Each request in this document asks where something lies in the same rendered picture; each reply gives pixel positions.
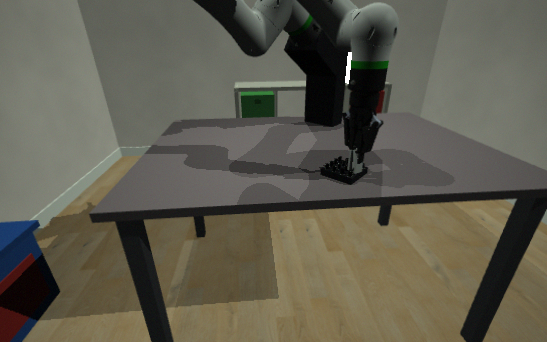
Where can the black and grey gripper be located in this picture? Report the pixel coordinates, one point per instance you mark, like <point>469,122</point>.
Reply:
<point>366,114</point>

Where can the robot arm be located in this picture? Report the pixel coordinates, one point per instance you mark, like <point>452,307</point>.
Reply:
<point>367,33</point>

